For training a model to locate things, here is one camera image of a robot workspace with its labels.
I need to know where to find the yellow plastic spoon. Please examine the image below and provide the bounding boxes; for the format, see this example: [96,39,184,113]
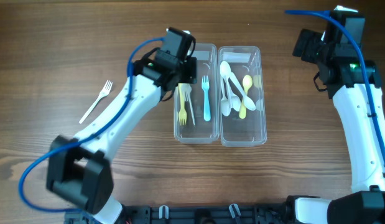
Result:
[239,75,253,119]

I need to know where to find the white plastic spoon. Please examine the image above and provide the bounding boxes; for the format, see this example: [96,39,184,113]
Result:
[220,61,233,108]
[227,79,241,111]
[230,72,256,111]

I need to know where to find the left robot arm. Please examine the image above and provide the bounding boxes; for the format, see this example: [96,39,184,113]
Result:
[46,27,197,223]

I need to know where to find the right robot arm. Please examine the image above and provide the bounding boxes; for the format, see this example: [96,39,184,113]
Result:
[282,10,385,223]

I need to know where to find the clear plastic container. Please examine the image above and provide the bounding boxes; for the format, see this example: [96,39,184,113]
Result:
[174,43,220,144]
[217,46,267,147]

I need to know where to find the white plastic fork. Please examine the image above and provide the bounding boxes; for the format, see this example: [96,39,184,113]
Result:
[180,83,187,94]
[79,80,113,124]
[185,84,196,126]

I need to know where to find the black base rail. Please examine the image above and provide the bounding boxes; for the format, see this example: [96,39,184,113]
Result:
[64,203,299,224]

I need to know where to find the left blue cable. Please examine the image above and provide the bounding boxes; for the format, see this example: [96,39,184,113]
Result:
[17,37,165,224]

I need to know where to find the yellow plastic fork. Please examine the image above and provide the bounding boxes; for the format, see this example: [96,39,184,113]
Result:
[179,83,187,126]

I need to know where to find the white spoon crossing yellow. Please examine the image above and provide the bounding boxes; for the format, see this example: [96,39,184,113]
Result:
[220,78,231,116]

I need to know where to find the light blue plastic fork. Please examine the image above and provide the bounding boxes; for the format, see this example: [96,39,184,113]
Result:
[202,75,211,121]

